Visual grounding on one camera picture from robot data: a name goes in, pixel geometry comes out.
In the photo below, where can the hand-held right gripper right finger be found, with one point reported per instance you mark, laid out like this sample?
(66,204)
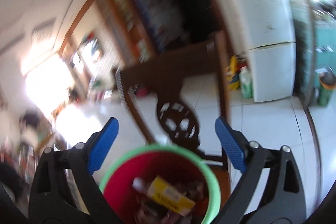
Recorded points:
(231,146)

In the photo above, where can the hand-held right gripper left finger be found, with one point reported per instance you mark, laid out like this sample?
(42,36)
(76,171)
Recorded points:
(105,146)

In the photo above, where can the red bin green rim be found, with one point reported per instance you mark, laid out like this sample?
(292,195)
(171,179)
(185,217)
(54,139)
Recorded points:
(118,184)

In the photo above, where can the yellow drink carton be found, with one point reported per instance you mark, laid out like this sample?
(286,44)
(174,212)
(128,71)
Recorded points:
(168,193)

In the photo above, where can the red trash can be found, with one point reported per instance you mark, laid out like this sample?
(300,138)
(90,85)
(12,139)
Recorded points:
(143,91)

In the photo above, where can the green plastic bottle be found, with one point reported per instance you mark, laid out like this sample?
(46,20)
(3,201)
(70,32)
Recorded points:
(245,83)

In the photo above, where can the yellow bag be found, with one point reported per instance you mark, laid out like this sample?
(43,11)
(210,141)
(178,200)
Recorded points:
(232,72)

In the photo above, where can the dark wooden chair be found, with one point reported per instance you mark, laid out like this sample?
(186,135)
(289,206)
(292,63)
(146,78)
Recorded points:
(162,69)

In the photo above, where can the green canister orange rim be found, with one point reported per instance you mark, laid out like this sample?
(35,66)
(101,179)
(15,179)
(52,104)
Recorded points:
(324,91)

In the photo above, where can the white refrigerator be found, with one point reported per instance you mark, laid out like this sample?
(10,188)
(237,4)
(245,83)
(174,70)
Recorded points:
(262,16)

